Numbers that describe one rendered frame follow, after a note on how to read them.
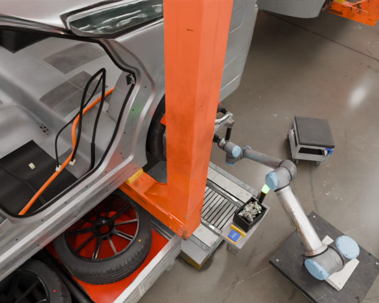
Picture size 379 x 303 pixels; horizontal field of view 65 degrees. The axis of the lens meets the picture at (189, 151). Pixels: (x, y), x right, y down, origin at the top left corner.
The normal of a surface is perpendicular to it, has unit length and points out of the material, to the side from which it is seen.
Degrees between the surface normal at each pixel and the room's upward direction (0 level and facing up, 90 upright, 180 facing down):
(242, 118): 0
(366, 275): 0
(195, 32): 90
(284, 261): 0
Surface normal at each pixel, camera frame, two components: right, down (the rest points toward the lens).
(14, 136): 0.66, 0.02
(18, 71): -0.04, -0.58
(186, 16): -0.63, 0.57
